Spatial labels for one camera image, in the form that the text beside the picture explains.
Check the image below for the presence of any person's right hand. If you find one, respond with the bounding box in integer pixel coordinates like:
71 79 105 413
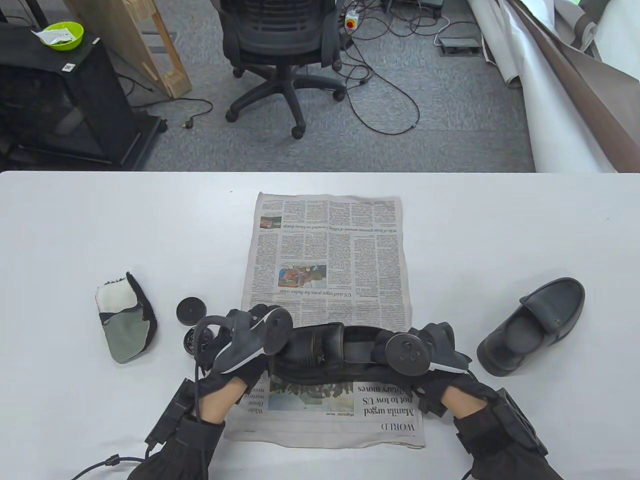
371 322 502 417

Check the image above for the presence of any person's left hand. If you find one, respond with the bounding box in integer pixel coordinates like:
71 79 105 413
197 303 282 401

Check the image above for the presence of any grey hand controller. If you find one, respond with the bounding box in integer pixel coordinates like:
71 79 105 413
386 322 474 376
193 307 295 376

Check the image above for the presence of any black shoe polish tin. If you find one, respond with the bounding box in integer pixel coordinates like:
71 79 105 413
182 327 211 359

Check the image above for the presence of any black leather shoe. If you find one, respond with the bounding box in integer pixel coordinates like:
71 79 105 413
476 277 586 377
270 323 401 387

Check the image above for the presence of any black round shoe polish lid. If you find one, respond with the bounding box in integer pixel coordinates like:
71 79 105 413
176 297 207 326

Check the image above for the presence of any white grey polishing cloth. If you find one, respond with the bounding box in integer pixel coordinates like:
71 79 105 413
94 271 159 365

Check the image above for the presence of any printed newspaper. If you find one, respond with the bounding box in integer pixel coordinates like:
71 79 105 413
223 192 427 449

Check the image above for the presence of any person's left forearm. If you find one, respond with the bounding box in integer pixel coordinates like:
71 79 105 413
127 380 248 480

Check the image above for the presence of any person's right forearm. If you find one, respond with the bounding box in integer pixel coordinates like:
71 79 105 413
452 395 566 480

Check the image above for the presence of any white rolled sheet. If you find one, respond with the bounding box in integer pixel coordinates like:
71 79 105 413
467 0 621 173

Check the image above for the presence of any black cabinet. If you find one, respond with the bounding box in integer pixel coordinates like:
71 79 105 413
0 22 168 171

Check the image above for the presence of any brown rolled sheet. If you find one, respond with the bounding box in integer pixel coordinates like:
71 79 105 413
507 0 640 173

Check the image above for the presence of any black office chair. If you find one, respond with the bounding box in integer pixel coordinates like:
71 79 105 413
218 0 347 140

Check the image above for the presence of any grey floor box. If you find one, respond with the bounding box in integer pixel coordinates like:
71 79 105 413
438 36 483 56

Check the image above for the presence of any green bowl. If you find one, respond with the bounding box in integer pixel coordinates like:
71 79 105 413
37 21 85 51

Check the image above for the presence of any grey fabric sheet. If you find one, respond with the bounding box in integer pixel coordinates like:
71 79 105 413
550 0 613 53

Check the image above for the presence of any white paper packet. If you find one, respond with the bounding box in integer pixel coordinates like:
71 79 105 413
31 27 75 47

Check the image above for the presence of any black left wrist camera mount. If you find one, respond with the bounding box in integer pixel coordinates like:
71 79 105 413
145 378 199 448

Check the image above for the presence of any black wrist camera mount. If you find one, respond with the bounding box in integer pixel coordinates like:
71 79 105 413
495 387 551 453
145 378 199 448

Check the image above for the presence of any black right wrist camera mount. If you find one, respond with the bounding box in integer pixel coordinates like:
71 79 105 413
495 387 551 453

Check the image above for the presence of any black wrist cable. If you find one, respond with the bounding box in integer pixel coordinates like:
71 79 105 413
71 452 151 480

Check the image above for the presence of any black cable with plug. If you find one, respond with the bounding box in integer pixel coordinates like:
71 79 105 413
131 98 215 130

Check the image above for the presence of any long black floor cable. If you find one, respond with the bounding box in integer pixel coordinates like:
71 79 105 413
345 30 421 136

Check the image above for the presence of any wooden frame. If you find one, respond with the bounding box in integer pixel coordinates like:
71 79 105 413
65 0 193 99

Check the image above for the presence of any black metal post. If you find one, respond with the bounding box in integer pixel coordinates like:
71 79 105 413
22 0 51 28

